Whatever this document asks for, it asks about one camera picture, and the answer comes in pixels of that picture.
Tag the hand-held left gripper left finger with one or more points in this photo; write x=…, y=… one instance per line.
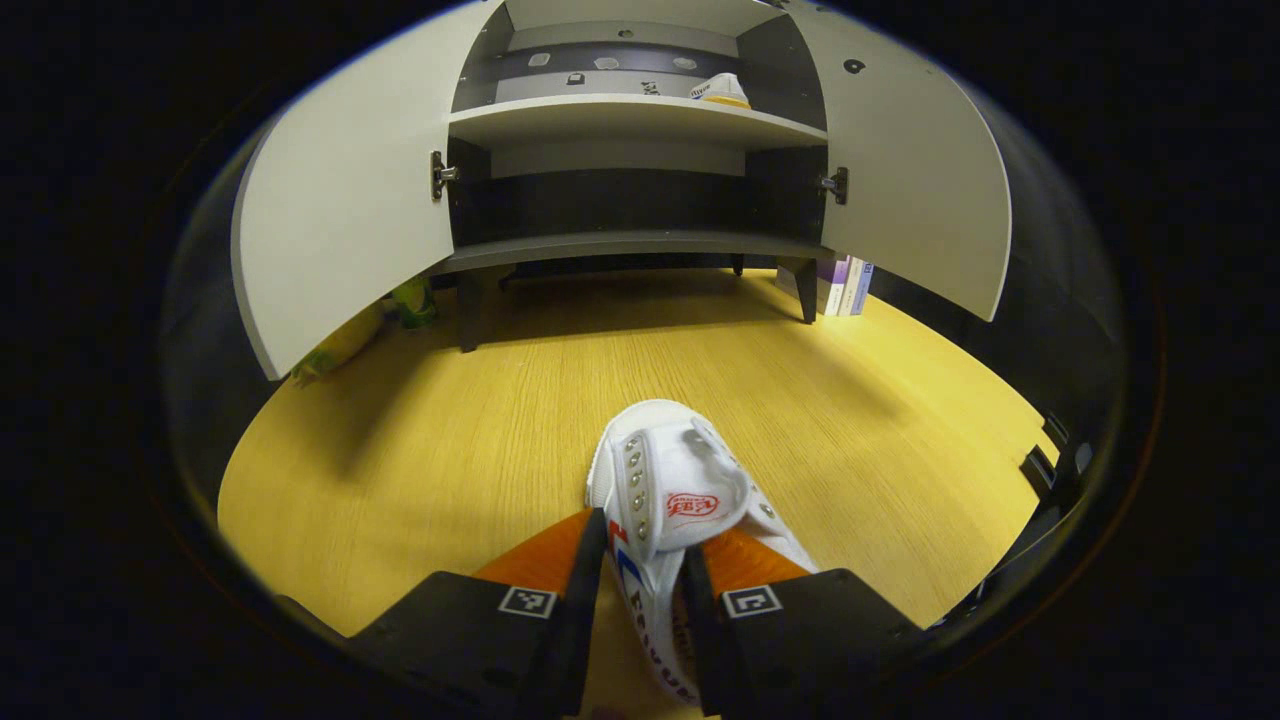
x=585, y=620

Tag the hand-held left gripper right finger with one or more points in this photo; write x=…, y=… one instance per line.
x=700, y=640

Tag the white canvas shoe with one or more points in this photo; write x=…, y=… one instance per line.
x=722, y=90
x=670, y=470

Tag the white shoe cabinet door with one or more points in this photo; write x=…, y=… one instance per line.
x=920, y=180
x=340, y=220

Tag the white shoe cabinet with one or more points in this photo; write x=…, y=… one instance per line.
x=620, y=120

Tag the yellow green plush toy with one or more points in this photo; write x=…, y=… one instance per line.
x=345, y=345

